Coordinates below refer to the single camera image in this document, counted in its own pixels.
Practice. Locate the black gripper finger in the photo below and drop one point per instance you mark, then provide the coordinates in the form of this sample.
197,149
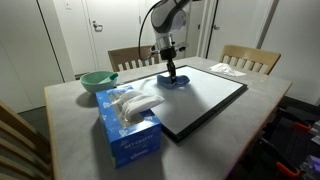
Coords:
174,73
170,70

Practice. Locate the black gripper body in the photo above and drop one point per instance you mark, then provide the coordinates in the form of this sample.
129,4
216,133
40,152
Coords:
168,54

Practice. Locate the blue towel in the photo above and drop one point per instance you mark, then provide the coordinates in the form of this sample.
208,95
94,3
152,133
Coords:
181,81

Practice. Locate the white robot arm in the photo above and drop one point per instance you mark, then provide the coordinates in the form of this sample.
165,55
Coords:
166,16

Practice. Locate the black framed whiteboard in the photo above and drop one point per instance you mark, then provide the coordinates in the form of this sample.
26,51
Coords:
200,100

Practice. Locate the dark wooden slat-back chair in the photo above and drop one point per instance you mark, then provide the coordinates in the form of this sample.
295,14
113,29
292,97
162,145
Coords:
126,53

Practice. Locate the white tissue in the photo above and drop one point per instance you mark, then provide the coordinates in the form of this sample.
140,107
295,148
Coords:
140,103

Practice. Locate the white crumpled cloth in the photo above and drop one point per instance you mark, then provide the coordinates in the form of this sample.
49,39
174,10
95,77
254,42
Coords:
225,68

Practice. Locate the round metal door knob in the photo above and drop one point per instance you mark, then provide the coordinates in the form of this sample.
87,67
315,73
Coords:
216,27

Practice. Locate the white door with lever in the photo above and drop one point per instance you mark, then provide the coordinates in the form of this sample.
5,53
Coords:
116,30

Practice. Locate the white door with knob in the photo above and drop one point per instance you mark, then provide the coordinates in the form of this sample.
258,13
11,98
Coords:
236,23

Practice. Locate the green bowl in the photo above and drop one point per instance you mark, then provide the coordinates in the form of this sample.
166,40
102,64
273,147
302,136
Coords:
93,85

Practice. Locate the light wooden slat-back chair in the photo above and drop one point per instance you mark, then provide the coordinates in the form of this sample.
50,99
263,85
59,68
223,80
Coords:
250,53
20,133

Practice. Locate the blue tissue box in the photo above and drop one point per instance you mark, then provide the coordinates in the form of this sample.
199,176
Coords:
133,143

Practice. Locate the white wall switch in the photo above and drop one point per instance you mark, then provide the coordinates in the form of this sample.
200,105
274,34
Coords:
68,5

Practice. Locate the aluminium extrusion rail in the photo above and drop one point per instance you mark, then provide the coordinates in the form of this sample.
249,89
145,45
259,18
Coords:
313,165
316,130

